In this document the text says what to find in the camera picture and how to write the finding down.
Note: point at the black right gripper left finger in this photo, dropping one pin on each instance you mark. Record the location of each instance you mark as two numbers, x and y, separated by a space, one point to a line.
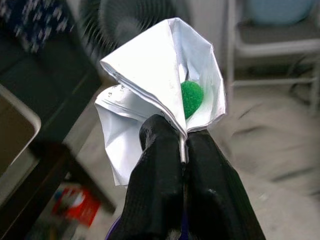
155 187

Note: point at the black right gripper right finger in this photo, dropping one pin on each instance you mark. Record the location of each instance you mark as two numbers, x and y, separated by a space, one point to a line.
215 200

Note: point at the green pom-pom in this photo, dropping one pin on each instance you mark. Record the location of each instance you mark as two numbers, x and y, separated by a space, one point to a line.
191 98

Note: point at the white paper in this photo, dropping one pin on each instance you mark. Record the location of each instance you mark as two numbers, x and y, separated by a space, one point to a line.
155 62

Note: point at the purple plastic bucket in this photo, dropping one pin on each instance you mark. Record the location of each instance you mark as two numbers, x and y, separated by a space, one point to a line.
113 230

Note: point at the red box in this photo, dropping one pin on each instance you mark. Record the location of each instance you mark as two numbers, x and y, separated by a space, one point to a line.
80 207

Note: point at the black low table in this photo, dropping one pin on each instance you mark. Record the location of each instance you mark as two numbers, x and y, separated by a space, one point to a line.
62 160

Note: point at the black wardrobe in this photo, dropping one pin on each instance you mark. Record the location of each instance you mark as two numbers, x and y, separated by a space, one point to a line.
57 72

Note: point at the grey standing fan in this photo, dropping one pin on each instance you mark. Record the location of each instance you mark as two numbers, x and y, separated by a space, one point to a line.
117 22

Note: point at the white folding chair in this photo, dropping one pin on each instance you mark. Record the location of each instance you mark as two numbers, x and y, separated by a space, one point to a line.
275 32

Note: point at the light blue cushion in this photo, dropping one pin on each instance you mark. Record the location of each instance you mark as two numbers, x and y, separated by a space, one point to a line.
275 10

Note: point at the dark floral garment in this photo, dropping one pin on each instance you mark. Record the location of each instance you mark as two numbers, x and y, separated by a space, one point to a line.
42 22

